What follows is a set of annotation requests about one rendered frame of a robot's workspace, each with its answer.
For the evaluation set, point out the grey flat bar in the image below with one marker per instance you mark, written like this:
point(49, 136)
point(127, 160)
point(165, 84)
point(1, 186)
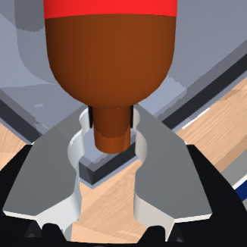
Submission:
point(236, 172)

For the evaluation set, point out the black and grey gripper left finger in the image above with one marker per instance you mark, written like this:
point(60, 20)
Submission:
point(41, 183)

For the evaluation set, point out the grey rectangular tray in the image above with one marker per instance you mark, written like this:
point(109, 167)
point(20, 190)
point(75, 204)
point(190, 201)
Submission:
point(210, 58)

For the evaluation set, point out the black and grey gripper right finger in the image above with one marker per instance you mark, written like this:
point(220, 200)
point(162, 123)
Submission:
point(178, 188)

